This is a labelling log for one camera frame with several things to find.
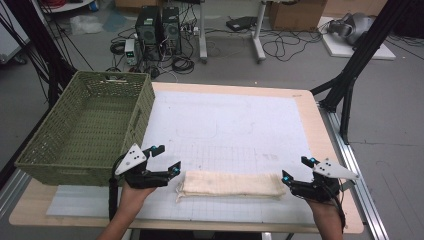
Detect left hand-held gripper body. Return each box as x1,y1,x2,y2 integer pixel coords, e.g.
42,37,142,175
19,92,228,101
114,143,172,190

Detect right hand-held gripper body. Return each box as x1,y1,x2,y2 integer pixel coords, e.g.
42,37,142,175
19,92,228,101
289,157,360,203

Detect cream towel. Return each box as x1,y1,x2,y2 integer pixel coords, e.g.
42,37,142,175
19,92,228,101
175,170,288,203

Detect green woven basket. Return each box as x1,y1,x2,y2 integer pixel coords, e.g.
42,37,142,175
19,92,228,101
13,70,157,187

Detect person's left hand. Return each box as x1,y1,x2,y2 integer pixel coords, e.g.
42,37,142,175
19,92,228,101
117,181,158,218

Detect person's right hand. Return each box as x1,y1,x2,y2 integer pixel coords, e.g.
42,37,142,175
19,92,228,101
303,196,344,223

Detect white gridded mat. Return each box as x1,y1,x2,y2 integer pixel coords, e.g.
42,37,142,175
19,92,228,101
45,90,316,225

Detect grey bench power supply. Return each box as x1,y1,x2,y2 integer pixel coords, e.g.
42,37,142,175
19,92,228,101
123,38,140,66

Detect black metal stand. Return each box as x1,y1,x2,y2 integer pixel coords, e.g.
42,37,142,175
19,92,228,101
0,0,78,109
309,0,422,146

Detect white floor board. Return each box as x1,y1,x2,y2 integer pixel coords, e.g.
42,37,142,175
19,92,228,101
319,15,397,62

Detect large black computer tower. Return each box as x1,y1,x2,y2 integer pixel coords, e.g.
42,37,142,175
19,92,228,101
134,5,164,62

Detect slim black computer tower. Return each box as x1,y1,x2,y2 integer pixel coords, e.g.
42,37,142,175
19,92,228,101
161,5,183,56

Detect white desk leg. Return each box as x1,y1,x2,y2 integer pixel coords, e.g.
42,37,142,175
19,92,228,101
197,0,209,65
251,0,268,64

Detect grey headset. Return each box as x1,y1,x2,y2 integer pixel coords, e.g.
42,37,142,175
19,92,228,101
327,12,375,46

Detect clear plastic bag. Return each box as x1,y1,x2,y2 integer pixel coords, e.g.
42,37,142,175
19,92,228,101
69,14,105,35

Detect large brown cardboard box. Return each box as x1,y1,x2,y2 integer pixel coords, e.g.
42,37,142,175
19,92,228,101
267,0,328,33

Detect black flat device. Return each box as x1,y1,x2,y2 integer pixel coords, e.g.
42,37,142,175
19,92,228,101
225,15,258,33

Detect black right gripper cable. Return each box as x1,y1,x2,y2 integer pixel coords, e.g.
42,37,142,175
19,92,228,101
328,178,348,234

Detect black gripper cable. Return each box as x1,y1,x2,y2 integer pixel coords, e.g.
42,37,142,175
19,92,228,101
328,178,348,234
108,155,128,222

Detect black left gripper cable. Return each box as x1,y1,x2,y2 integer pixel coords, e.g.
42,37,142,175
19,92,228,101
108,155,128,222

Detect aluminium rail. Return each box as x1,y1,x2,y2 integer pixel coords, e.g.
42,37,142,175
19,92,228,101
317,100,390,240
0,167,32,219

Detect coiled black cable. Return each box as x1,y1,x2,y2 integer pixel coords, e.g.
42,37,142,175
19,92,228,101
171,55,196,76

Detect tangled black floor cables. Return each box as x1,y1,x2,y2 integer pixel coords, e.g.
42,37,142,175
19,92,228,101
261,27,325,63

